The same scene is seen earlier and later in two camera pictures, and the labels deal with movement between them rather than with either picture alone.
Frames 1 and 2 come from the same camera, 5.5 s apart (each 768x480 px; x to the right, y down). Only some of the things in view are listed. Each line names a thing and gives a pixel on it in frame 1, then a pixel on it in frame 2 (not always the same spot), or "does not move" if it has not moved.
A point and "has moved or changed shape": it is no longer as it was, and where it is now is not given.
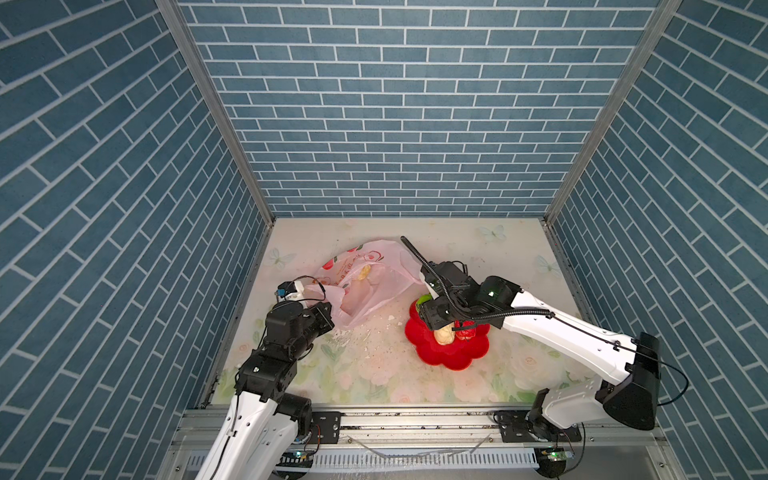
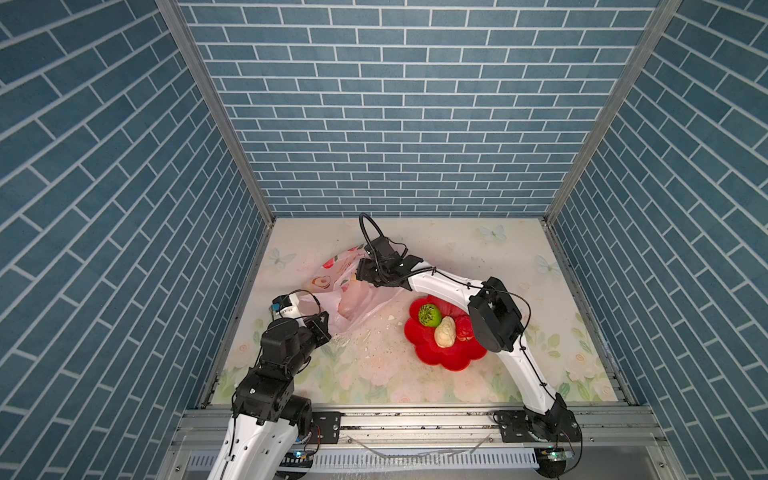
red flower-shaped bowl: x=457 y=355 does not move
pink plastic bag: x=363 y=277 does not move
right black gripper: x=428 y=315 -> x=363 y=270
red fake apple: x=464 y=334 does not move
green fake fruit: x=424 y=298 has moved or changed shape
